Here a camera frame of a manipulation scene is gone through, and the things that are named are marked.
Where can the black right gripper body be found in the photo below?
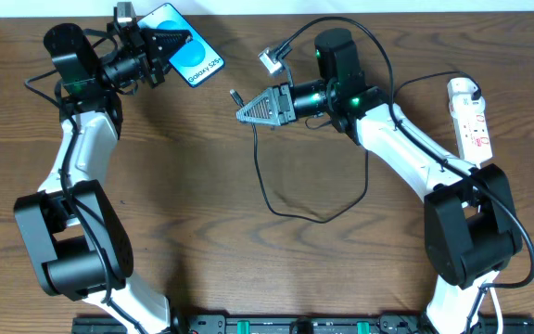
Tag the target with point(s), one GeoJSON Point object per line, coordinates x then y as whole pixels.
{"type": "Point", "coordinates": [284, 104]}

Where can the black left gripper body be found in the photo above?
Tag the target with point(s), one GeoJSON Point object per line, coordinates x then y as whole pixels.
{"type": "Point", "coordinates": [148, 56]}

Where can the blue Galaxy smartphone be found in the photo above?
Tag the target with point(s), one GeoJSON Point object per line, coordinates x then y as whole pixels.
{"type": "Point", "coordinates": [197, 60]}

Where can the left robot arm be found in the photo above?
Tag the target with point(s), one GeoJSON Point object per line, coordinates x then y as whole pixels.
{"type": "Point", "coordinates": [76, 242]}

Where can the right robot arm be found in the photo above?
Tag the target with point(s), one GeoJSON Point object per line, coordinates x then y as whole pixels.
{"type": "Point", "coordinates": [471, 229]}

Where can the white USB charger plug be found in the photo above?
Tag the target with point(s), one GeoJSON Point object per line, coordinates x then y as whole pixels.
{"type": "Point", "coordinates": [463, 85]}

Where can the white power strip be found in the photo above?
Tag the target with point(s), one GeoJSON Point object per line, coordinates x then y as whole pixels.
{"type": "Point", "coordinates": [472, 135]}

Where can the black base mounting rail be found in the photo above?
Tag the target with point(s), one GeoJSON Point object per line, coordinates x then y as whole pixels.
{"type": "Point", "coordinates": [388, 323]}

